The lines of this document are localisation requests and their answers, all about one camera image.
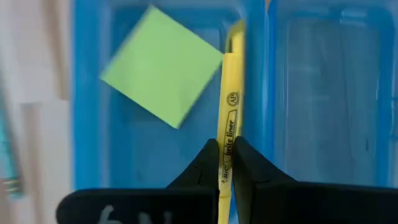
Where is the teal pencil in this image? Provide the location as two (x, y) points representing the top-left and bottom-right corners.
(0, 71), (24, 197)

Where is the blue plastic pencil case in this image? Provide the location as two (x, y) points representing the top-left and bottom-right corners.
(70, 0), (398, 224)

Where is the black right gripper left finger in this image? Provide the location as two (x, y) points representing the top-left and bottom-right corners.
(55, 138), (220, 224)

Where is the green sticky note pad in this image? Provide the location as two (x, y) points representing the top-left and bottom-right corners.
(99, 4), (225, 130)

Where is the yellow highlighter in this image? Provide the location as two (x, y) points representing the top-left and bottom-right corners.
(216, 19), (246, 224)

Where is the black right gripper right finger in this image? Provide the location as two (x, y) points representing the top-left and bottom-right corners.
(231, 136), (398, 224)

